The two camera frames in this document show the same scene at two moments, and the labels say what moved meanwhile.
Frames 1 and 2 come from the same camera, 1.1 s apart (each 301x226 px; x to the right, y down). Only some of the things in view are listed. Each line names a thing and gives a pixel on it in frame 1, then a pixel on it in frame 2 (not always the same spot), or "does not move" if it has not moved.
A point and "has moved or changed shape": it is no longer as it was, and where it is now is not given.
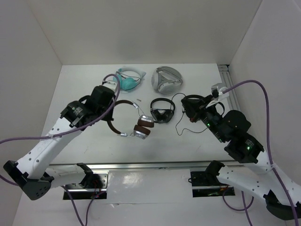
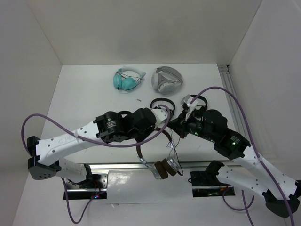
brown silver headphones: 141,131 has moved or changed shape
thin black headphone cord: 182,117 has moved or changed shape
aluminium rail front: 178,166 does not move
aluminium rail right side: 226,80 does not move
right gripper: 193,112 to 178,124
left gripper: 109,116 to 150,130
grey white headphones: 166,80 does not move
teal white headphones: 130,77 does not move
